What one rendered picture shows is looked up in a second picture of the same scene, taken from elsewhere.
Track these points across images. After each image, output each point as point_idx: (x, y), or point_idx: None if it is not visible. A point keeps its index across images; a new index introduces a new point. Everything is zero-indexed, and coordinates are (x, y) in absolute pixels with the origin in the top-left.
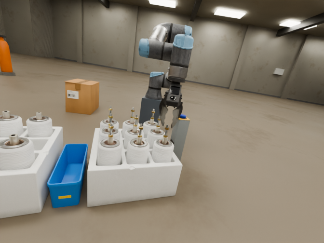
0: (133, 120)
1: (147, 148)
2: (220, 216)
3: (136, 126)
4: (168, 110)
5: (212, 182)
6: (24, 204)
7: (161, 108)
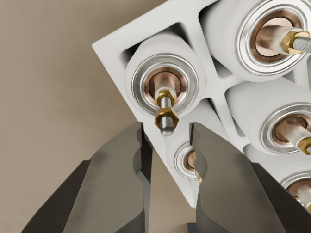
0: (300, 196)
1: (231, 16)
2: (15, 3)
3: (304, 139)
4: (197, 224)
5: (44, 101)
6: None
7: (280, 216)
